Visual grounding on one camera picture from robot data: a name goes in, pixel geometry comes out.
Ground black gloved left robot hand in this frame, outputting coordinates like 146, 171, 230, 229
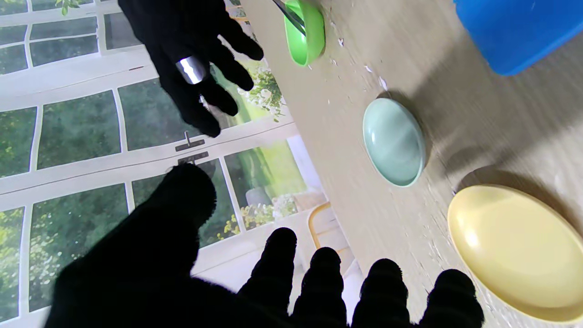
46, 163, 484, 328

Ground black door handle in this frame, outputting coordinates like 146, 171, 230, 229
175, 131, 205, 152
178, 152, 209, 165

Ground pale green ceramic bowl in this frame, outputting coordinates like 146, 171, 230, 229
363, 98, 426, 187

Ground green plastic dish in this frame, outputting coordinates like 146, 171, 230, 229
284, 0, 326, 67

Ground metal tweezers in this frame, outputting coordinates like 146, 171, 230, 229
272, 0, 307, 36

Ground yellow plastic dish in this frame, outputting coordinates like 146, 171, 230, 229
447, 184, 583, 323

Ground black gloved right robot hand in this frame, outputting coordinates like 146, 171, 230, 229
118, 0, 265, 137

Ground white lounge chair wooden frame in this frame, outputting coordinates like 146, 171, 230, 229
307, 202, 351, 274

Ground dark leafy branch plant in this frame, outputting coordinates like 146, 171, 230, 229
55, 0, 87, 14

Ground blue pill box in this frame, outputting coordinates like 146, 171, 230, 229
453, 0, 583, 76

